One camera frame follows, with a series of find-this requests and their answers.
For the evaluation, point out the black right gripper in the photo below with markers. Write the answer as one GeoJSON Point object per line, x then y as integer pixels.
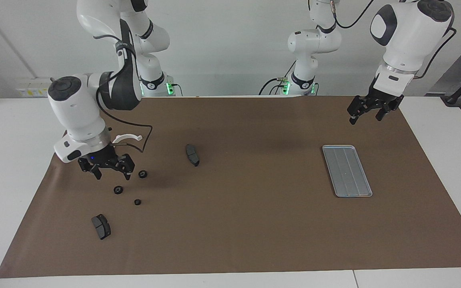
{"type": "Point", "coordinates": [98, 158]}

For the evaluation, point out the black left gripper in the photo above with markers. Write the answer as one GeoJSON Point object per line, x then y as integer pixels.
{"type": "Point", "coordinates": [384, 98]}

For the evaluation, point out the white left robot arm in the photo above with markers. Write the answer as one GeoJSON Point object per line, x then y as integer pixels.
{"type": "Point", "coordinates": [410, 32]}

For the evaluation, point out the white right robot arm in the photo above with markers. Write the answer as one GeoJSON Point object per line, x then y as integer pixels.
{"type": "Point", "coordinates": [74, 108]}

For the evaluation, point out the silver metal tray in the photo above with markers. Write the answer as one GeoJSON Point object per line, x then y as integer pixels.
{"type": "Point", "coordinates": [346, 172]}

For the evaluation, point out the short grey brake pad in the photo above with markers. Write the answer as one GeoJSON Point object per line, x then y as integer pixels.
{"type": "Point", "coordinates": [101, 226]}

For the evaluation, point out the long grey brake pad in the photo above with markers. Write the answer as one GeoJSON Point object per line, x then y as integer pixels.
{"type": "Point", "coordinates": [192, 155]}

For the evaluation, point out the brown paper table mat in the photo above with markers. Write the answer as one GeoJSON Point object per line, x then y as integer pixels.
{"type": "Point", "coordinates": [234, 224]}

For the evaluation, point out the white semicircular plastic bracket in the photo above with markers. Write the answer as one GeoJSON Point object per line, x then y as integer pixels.
{"type": "Point", "coordinates": [132, 137]}

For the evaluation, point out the white wall socket box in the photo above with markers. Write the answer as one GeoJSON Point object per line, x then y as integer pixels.
{"type": "Point", "coordinates": [30, 86]}

